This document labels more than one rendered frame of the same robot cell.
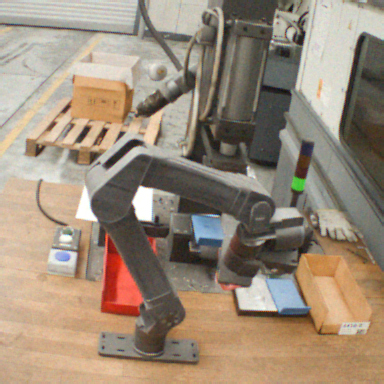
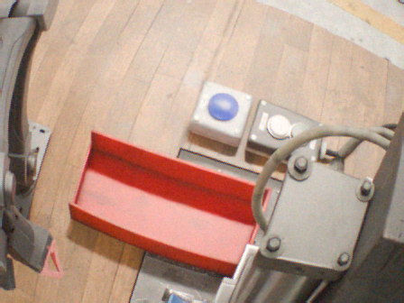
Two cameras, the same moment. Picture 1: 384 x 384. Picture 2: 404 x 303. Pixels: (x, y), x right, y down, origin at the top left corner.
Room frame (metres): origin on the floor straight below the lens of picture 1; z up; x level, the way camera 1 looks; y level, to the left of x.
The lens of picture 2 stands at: (1.21, -0.40, 2.27)
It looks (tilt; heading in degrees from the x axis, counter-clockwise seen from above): 65 degrees down; 106
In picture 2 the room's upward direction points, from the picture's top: 12 degrees clockwise
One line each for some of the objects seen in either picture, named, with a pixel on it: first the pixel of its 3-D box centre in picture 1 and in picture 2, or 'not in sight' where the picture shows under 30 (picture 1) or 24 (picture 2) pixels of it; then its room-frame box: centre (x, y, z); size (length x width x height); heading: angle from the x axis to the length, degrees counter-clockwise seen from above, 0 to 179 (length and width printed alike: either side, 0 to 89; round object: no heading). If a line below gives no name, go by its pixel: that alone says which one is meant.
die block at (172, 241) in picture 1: (209, 242); not in sight; (1.23, -0.07, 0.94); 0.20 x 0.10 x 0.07; 99
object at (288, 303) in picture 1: (288, 293); not in sight; (1.05, -0.26, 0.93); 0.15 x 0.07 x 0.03; 12
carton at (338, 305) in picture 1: (332, 293); not in sight; (1.08, -0.38, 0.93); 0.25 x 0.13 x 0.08; 9
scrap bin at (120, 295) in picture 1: (129, 273); (162, 208); (1.03, 0.11, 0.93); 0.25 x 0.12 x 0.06; 9
